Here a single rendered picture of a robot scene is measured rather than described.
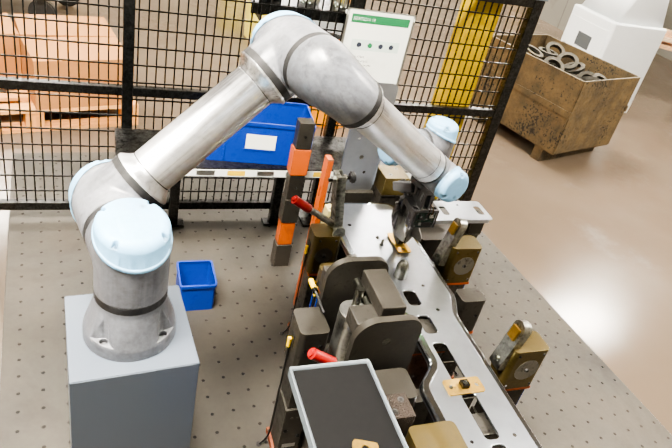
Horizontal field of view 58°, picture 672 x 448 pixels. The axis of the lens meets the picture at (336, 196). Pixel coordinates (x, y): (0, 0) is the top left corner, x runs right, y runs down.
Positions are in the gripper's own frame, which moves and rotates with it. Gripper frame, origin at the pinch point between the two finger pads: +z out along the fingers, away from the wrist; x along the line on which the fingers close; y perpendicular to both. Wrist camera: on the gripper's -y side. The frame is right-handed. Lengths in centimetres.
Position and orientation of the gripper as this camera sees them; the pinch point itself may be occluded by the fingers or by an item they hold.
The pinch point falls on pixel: (400, 237)
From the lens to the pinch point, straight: 160.3
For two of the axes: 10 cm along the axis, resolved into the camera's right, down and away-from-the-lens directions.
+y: 2.9, 5.7, -7.7
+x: 9.3, 0.0, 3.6
